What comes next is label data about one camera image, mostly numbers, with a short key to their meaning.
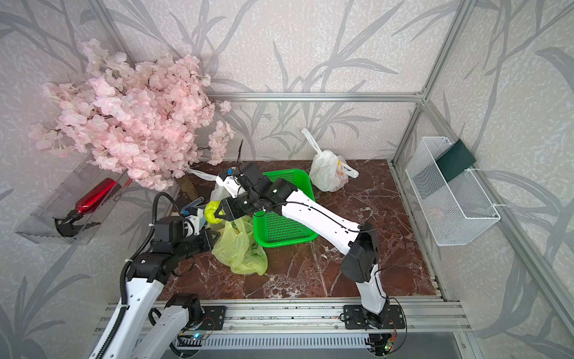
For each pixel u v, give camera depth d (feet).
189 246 2.01
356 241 1.50
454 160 2.44
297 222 1.72
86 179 2.27
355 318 2.38
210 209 2.19
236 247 2.43
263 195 1.75
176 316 1.95
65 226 1.92
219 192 3.00
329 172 3.16
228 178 2.06
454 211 2.03
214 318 2.38
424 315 2.46
